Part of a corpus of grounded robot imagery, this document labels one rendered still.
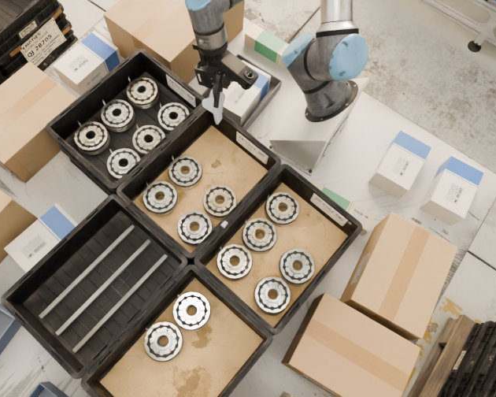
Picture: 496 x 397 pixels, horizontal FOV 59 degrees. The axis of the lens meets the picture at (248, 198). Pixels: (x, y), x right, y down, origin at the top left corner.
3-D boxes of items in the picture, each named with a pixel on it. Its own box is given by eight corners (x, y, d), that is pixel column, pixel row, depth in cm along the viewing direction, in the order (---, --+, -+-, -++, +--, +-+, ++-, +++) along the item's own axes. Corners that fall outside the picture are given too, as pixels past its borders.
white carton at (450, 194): (440, 164, 158) (453, 153, 150) (471, 179, 157) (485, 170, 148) (419, 208, 152) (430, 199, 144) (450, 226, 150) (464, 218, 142)
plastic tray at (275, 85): (237, 61, 169) (238, 53, 164) (280, 88, 166) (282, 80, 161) (194, 110, 160) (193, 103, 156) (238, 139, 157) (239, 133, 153)
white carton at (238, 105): (241, 75, 166) (242, 60, 158) (268, 90, 164) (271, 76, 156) (212, 113, 160) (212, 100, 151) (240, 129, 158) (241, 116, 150)
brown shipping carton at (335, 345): (280, 362, 133) (288, 363, 118) (313, 298, 140) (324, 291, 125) (370, 417, 129) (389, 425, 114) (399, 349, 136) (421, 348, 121)
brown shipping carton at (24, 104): (47, 88, 160) (29, 61, 145) (90, 123, 156) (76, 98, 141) (-19, 145, 151) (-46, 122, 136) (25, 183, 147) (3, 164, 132)
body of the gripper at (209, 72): (214, 70, 119) (204, 30, 110) (241, 76, 116) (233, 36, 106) (198, 87, 116) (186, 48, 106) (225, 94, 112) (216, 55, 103)
